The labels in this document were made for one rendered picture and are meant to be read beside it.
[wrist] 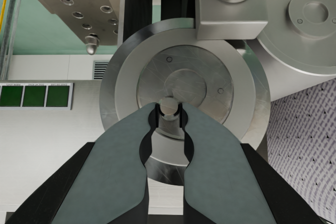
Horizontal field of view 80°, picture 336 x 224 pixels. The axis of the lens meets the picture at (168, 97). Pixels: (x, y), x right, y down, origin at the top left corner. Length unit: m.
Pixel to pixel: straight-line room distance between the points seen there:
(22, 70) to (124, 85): 3.60
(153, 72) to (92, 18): 0.36
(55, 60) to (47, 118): 2.96
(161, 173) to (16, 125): 0.50
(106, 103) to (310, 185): 0.29
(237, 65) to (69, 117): 0.46
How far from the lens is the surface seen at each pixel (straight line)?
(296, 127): 0.36
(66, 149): 0.56
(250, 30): 0.18
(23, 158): 0.62
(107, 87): 0.18
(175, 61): 0.16
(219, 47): 0.18
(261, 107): 0.19
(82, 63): 3.32
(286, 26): 0.22
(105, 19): 0.50
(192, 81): 0.16
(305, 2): 0.24
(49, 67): 3.54
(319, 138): 0.32
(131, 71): 0.17
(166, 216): 0.61
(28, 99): 0.62
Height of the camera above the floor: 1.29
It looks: 11 degrees down
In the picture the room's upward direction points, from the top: 180 degrees counter-clockwise
